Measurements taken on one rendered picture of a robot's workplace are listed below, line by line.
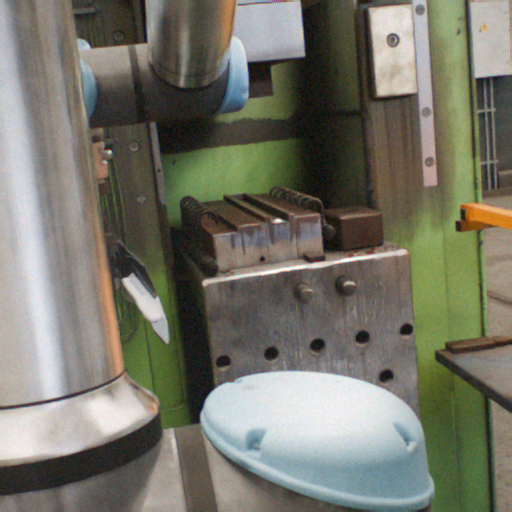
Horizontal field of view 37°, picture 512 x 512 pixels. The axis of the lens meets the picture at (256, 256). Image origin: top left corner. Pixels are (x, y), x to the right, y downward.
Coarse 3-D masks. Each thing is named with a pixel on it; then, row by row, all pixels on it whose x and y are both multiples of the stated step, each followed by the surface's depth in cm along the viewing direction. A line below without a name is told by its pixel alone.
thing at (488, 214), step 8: (472, 208) 137; (480, 208) 135; (488, 208) 134; (496, 208) 133; (472, 216) 138; (480, 216) 135; (488, 216) 132; (496, 216) 129; (504, 216) 126; (496, 224) 129; (504, 224) 126
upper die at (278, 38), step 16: (240, 16) 131; (256, 16) 131; (272, 16) 132; (288, 16) 132; (240, 32) 131; (256, 32) 132; (272, 32) 132; (288, 32) 133; (256, 48) 132; (272, 48) 133; (288, 48) 133; (256, 64) 141; (272, 64) 148
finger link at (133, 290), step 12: (132, 276) 89; (132, 288) 87; (144, 288) 89; (132, 300) 89; (144, 300) 88; (156, 300) 89; (144, 312) 85; (156, 312) 89; (156, 324) 90; (168, 336) 91
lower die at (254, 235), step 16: (192, 208) 175; (224, 208) 162; (240, 208) 159; (288, 208) 151; (208, 224) 149; (224, 224) 147; (240, 224) 139; (256, 224) 137; (272, 224) 138; (288, 224) 139; (304, 224) 139; (208, 240) 142; (224, 240) 137; (240, 240) 137; (256, 240) 138; (272, 240) 139; (288, 240) 139; (304, 240) 140; (320, 240) 141; (224, 256) 137; (240, 256) 138; (256, 256) 138; (272, 256) 139; (288, 256) 140
